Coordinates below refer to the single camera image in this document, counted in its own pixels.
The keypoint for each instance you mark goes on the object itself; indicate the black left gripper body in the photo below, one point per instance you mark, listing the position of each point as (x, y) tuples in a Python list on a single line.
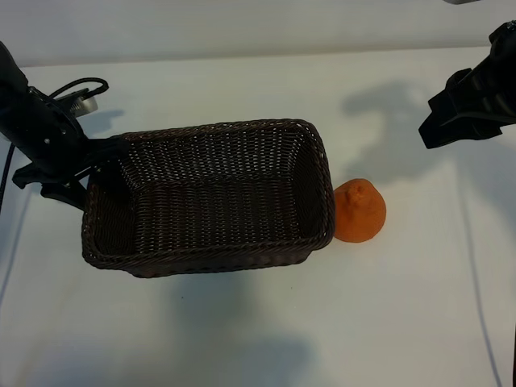
[(52, 137)]

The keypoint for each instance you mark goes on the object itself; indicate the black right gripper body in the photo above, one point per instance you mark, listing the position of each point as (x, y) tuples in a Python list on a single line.
[(500, 76)]

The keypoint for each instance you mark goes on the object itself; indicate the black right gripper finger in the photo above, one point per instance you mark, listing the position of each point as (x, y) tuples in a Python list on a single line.
[(454, 101), (458, 131)]

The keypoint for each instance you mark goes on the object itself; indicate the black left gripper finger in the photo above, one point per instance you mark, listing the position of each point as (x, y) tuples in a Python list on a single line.
[(64, 191), (113, 155)]

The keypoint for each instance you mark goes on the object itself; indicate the dark brown wicker basket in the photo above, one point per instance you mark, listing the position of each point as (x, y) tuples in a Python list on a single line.
[(209, 209)]

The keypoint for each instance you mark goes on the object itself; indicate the orange with knobby top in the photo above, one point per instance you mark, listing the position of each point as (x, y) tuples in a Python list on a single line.
[(360, 213)]

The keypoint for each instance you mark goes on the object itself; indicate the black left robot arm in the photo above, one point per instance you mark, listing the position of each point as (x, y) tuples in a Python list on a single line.
[(10, 92)]

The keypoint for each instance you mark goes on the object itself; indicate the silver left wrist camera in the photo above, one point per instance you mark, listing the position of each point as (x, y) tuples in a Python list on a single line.
[(84, 105)]

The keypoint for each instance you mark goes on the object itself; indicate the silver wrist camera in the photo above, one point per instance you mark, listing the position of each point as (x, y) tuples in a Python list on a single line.
[(459, 1), (84, 105)]

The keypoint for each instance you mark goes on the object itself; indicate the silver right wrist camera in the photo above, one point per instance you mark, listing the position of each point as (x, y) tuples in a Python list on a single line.
[(459, 1)]

